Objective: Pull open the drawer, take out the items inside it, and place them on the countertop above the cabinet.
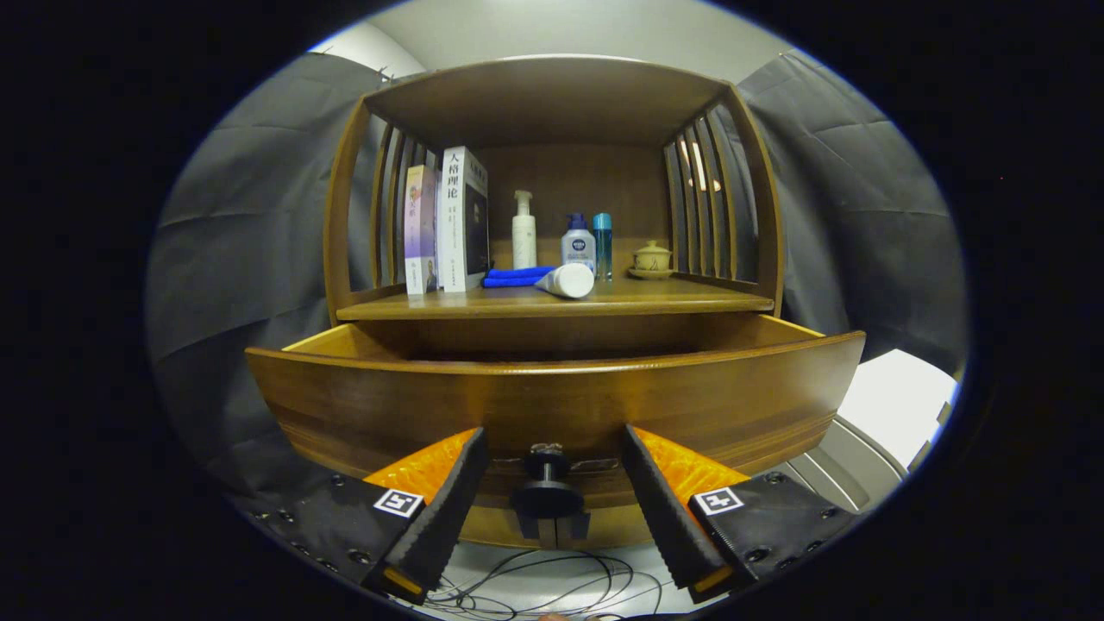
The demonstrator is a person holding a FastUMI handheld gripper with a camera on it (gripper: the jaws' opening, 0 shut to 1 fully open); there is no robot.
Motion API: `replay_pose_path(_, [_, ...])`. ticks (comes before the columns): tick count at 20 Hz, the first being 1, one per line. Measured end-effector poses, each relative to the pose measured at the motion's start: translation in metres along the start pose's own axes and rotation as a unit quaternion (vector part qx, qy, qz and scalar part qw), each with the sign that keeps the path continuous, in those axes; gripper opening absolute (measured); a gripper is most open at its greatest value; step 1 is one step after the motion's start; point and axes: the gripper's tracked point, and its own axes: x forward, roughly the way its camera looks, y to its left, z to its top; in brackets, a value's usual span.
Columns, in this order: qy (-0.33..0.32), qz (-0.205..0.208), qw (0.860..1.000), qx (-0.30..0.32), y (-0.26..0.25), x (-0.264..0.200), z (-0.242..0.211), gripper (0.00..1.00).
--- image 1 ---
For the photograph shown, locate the white cosmetic tube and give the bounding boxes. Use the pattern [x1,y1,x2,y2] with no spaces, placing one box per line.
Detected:
[535,263,596,299]

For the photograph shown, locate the blue folded cloth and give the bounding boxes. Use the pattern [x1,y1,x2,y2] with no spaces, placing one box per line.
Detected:
[481,266,557,289]

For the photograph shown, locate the brown wooden drawer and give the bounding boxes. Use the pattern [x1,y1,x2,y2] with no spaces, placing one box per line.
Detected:
[246,313,866,510]

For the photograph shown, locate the wooden countertop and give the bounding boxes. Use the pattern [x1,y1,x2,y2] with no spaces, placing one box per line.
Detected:
[336,274,775,322]

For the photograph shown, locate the yellow lidded teacup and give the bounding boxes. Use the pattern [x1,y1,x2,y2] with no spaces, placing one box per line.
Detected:
[627,240,676,280]

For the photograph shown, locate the white pump bottle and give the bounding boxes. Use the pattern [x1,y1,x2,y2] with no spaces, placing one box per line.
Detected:
[512,190,537,270]

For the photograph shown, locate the grey ribbed panel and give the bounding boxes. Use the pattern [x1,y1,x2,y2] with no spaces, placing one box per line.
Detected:
[781,412,906,516]

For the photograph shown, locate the wooden cabinet door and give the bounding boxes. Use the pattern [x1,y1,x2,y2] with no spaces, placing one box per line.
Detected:
[552,507,656,550]
[457,507,553,550]

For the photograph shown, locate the black drawer knob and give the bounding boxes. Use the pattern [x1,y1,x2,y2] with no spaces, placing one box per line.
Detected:
[511,448,586,520]

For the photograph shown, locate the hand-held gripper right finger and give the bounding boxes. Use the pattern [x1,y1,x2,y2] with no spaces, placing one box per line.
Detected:
[621,423,859,605]

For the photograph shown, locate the black floor cables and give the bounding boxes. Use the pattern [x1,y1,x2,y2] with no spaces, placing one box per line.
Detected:
[423,552,665,618]

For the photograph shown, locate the thick white book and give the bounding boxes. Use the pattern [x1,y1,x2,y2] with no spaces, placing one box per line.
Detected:
[436,146,490,294]

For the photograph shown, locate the white bottle blue cap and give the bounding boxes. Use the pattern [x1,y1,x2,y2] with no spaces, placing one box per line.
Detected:
[561,213,597,270]

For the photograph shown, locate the thin purple book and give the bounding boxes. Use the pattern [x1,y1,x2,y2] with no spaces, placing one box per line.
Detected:
[404,165,439,297]

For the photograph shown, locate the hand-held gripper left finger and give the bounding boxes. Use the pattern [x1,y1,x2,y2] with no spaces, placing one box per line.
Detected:
[250,426,491,605]

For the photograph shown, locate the brown wooden cabinet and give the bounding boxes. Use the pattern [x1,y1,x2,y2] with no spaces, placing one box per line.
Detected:
[323,56,786,550]

